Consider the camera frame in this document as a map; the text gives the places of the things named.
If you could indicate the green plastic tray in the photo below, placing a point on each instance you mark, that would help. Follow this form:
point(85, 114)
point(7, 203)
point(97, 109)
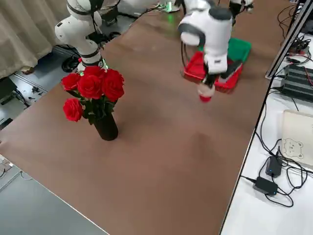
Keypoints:
point(240, 49)

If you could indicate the brown slipper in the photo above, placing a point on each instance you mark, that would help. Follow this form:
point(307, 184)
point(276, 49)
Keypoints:
point(27, 71)

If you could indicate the aluminium frame post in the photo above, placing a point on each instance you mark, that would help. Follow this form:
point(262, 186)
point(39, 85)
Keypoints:
point(288, 36)

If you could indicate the black finned power box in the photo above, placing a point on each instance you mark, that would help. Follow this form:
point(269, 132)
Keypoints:
point(298, 80)

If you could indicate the red plastic tray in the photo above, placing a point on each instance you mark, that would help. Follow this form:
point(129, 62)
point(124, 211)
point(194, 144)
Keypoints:
point(193, 68)

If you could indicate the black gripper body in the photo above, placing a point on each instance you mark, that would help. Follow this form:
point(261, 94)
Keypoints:
point(212, 76)
point(236, 6)

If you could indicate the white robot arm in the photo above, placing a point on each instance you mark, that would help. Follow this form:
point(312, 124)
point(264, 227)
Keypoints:
point(217, 36)

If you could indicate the white box with bear print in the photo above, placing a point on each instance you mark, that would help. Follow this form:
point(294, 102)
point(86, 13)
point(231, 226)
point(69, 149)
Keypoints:
point(298, 137)

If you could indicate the black power adapter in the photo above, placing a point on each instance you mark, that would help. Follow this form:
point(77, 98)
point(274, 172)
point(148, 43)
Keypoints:
point(274, 167)
point(265, 186)

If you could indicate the dark mesh waste bin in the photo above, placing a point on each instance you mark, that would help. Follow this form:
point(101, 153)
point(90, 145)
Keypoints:
point(110, 14)

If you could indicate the beige curtain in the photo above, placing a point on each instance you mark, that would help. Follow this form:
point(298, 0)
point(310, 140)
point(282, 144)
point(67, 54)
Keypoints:
point(24, 29)

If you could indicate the circuit board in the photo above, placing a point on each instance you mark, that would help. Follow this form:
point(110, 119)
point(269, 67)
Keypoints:
point(299, 45)

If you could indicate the red rose bouquet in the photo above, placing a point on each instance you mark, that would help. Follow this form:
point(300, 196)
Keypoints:
point(93, 85)

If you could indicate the black cylindrical vase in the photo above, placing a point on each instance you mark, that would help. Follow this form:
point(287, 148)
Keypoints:
point(107, 127)

